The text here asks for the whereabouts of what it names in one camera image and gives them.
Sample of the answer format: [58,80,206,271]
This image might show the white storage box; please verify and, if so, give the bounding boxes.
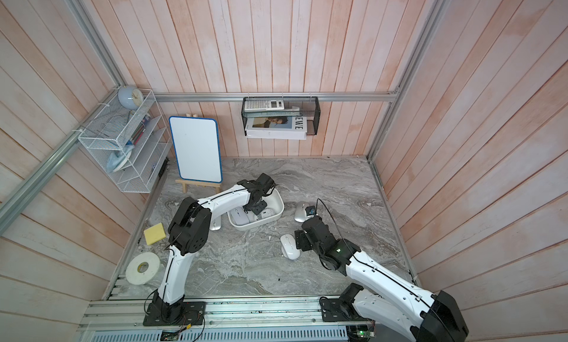
[226,187,285,231]

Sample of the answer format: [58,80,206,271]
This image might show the white mouse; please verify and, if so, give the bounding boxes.
[280,234,301,261]
[229,207,250,227]

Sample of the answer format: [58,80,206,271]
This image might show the silver mouse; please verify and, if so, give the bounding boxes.
[294,202,312,223]
[209,216,222,231]

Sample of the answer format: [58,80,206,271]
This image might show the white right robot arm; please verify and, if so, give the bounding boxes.
[294,216,469,341]

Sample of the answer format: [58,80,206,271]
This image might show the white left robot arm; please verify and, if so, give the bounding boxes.
[143,173,276,327]

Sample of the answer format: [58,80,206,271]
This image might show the white mouse underside up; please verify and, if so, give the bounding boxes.
[259,208,275,219]

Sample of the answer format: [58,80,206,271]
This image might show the white mouse in box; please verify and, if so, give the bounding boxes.
[229,207,250,227]

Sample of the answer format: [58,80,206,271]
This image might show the white magazine book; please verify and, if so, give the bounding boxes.
[245,117,308,140]

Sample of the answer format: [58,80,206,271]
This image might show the wooden easel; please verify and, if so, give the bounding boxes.
[175,113,223,199]

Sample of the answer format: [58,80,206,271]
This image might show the green thin book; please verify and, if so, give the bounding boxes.
[242,108,302,118]

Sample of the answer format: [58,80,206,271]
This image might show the white calculator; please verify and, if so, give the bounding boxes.
[244,99,285,113]

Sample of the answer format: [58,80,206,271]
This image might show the yellow sticky note pad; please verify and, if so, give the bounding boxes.
[143,223,167,246]

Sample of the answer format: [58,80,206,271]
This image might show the white tape roll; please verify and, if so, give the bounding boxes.
[125,252,161,285]

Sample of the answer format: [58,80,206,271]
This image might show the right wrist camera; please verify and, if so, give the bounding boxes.
[304,205,317,219]

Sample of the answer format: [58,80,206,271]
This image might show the white board blue frame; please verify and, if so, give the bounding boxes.
[168,115,223,184]

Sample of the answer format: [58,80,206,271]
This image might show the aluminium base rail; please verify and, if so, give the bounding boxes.
[78,296,380,341]

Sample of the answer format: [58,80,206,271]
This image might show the black mesh wall basket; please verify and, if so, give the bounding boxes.
[241,95,320,137]

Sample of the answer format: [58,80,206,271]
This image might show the white wire shelf rack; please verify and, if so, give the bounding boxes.
[78,89,172,194]

